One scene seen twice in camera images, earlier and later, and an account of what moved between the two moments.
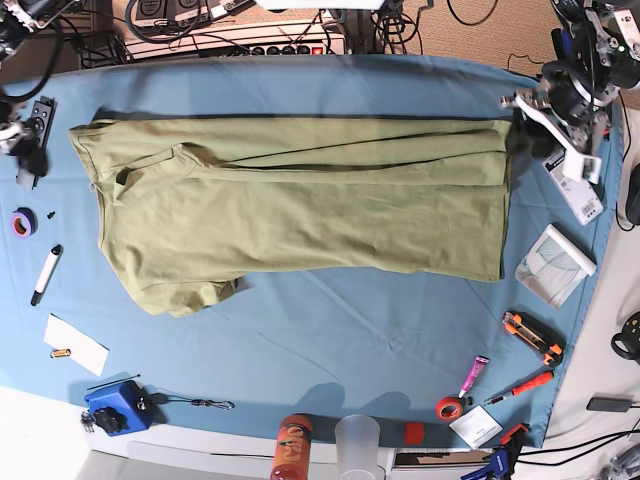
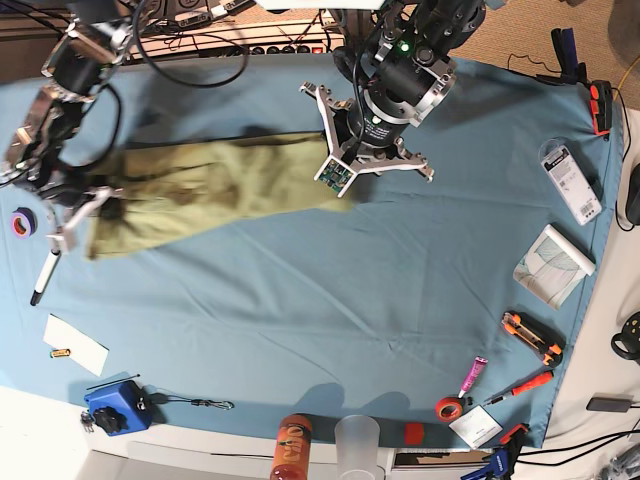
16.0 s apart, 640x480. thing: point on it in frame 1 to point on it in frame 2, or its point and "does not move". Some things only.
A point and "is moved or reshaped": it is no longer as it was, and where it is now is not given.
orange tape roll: (449, 408) does not move
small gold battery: (60, 353) does not move
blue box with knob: (121, 409) does not move
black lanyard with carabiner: (162, 397) does not move
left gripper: (18, 138) to (79, 201)
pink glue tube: (480, 361) does not move
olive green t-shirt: (192, 207) is moved or reshaped
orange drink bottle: (292, 448) does not move
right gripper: (564, 101) to (362, 139)
